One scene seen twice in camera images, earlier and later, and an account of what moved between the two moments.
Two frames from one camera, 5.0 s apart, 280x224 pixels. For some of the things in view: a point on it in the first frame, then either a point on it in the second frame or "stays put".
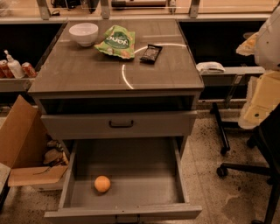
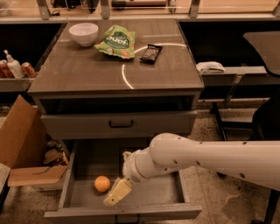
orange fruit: (102, 184) stays put
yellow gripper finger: (248, 47) → (126, 155)
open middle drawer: (115, 180) stays put
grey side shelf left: (15, 84) stays put
